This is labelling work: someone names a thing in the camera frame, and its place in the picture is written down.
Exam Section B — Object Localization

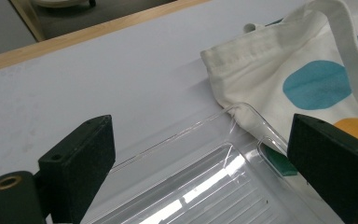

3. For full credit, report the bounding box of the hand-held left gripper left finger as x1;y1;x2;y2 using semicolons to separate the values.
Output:
37;114;117;224

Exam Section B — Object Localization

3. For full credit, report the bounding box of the office chair base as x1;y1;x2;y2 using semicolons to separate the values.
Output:
32;0;97;8

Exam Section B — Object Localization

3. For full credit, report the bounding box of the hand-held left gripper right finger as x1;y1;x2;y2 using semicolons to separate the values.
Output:
286;113;358;224

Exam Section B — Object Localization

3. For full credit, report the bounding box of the clear plastic tray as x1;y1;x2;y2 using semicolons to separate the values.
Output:
80;102;346;224

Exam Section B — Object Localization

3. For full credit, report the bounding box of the white spotted tote bag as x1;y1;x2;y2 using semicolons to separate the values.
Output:
200;0;358;177

